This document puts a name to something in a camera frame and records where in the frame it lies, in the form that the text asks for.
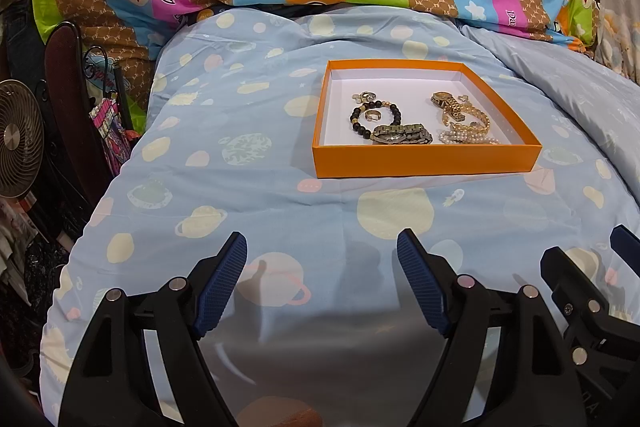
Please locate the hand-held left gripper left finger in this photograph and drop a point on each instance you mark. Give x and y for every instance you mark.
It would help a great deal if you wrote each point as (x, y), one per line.
(222, 287)

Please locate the pale grey-blue quilt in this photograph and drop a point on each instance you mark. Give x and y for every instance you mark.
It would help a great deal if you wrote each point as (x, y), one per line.
(585, 97)

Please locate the colourful patterned bag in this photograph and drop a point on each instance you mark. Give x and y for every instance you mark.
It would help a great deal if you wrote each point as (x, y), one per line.
(107, 127)

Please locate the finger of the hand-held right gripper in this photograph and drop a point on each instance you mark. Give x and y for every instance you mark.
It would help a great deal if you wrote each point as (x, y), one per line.
(627, 242)
(565, 272)

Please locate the floral patterned cloth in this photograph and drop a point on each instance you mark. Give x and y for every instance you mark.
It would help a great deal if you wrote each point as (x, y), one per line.
(622, 7)

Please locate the small desk fan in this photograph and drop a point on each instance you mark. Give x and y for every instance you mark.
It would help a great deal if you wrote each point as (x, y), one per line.
(17, 142)

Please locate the orange shallow box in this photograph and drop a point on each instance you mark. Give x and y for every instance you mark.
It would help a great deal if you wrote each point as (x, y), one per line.
(425, 162)

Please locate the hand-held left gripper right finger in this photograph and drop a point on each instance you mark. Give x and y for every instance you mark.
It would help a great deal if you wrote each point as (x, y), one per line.
(420, 287)

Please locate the dark patterned cloth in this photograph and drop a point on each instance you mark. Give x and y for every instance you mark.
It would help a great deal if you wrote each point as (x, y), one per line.
(35, 267)

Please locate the blue planet print blanket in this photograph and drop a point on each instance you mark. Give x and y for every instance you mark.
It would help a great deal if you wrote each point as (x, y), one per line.
(225, 167)

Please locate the gold wristwatch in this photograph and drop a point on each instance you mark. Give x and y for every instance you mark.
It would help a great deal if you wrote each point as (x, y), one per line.
(441, 99)

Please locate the silver link watch band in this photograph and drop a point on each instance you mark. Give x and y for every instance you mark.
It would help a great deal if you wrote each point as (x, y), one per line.
(402, 135)

